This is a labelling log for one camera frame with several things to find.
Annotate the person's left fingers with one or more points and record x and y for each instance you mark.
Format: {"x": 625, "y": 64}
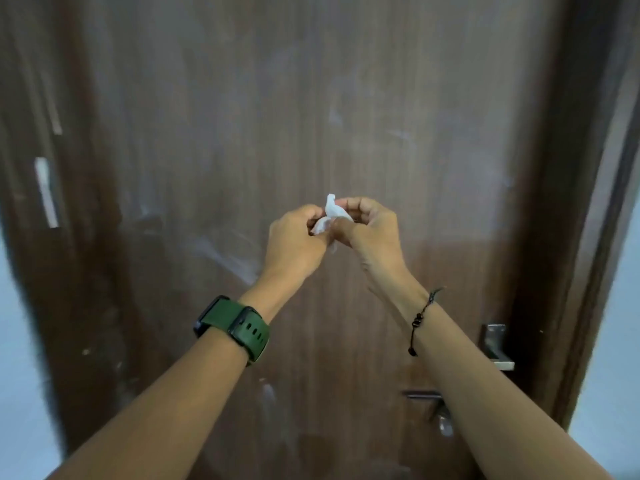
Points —
{"x": 311, "y": 214}

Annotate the person's right hand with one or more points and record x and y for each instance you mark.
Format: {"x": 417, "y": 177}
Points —
{"x": 377, "y": 239}

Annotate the person's left hand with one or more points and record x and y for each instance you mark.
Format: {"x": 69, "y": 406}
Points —
{"x": 292, "y": 244}

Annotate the dark wooden door frame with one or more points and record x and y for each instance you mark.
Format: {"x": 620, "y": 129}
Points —
{"x": 585, "y": 194}

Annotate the white tissue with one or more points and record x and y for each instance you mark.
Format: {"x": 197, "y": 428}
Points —
{"x": 332, "y": 212}

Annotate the brown wooden door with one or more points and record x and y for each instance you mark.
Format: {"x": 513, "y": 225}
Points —
{"x": 280, "y": 134}

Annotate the person's right thumb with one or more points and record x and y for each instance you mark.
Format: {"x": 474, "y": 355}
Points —
{"x": 341, "y": 229}

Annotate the person's right forearm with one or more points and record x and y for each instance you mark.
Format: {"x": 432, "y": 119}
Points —
{"x": 480, "y": 389}

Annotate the person's left forearm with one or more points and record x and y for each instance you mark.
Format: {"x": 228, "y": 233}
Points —
{"x": 165, "y": 384}

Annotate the silver door latch plate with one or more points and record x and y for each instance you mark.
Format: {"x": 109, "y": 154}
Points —
{"x": 496, "y": 347}

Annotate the silver door hinge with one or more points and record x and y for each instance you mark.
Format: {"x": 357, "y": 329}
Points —
{"x": 46, "y": 192}

